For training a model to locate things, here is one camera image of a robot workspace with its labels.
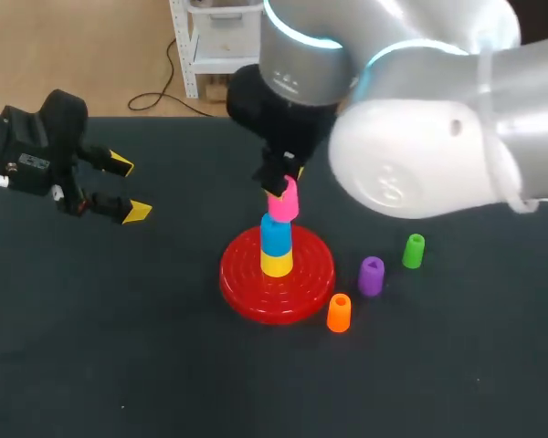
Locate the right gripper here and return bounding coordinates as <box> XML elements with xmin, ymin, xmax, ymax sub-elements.
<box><xmin>226</xmin><ymin>63</ymin><xmax>340</xmax><ymax>199</ymax></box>

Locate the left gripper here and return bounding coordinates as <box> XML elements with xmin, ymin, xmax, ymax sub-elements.
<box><xmin>0</xmin><ymin>89</ymin><xmax>153</xmax><ymax>225</ymax></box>

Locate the pink cylinder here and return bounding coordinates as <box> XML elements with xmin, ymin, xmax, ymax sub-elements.
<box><xmin>266</xmin><ymin>176</ymin><xmax>300</xmax><ymax>224</ymax></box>

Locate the red round base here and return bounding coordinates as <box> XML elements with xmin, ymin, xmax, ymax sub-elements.
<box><xmin>218</xmin><ymin>225</ymin><xmax>337</xmax><ymax>327</ymax></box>

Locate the blue cylinder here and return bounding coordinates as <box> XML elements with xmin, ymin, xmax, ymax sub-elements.
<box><xmin>259</xmin><ymin>213</ymin><xmax>295</xmax><ymax>257</ymax></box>

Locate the yellow cylinder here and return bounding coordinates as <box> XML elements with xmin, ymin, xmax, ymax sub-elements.
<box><xmin>259</xmin><ymin>248</ymin><xmax>295</xmax><ymax>278</ymax></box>

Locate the purple cylinder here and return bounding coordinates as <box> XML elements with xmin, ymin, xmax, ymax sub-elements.
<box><xmin>357</xmin><ymin>255</ymin><xmax>386</xmax><ymax>298</ymax></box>

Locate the white storage bin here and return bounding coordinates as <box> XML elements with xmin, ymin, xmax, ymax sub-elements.
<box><xmin>186</xmin><ymin>0</ymin><xmax>264</xmax><ymax>61</ymax></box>

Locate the green cylinder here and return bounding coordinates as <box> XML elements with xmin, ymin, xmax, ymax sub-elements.
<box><xmin>401</xmin><ymin>233</ymin><xmax>427</xmax><ymax>270</ymax></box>

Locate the orange cylinder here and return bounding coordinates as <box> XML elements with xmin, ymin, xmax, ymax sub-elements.
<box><xmin>326</xmin><ymin>292</ymin><xmax>353</xmax><ymax>334</ymax></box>

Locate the white metal shelf rack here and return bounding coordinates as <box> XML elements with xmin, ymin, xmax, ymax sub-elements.
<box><xmin>168</xmin><ymin>0</ymin><xmax>265</xmax><ymax>100</ymax></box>

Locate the black floor cable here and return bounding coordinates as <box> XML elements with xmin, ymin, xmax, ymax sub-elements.
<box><xmin>127</xmin><ymin>37</ymin><xmax>216</xmax><ymax>119</ymax></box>

